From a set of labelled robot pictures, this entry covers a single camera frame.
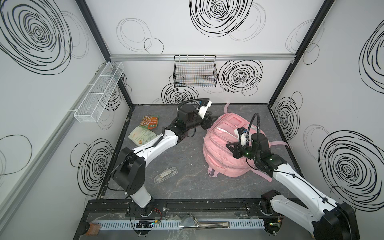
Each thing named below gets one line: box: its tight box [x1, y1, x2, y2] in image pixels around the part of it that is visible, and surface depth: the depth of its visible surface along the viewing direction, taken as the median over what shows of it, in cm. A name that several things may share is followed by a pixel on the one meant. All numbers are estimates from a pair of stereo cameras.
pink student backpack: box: [202, 103, 289, 183], surface depth 83 cm
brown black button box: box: [80, 221, 101, 236], surface depth 63 cm
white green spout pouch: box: [127, 126, 157, 147], surface depth 104 cm
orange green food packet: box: [139, 115, 160, 130], surface depth 111 cm
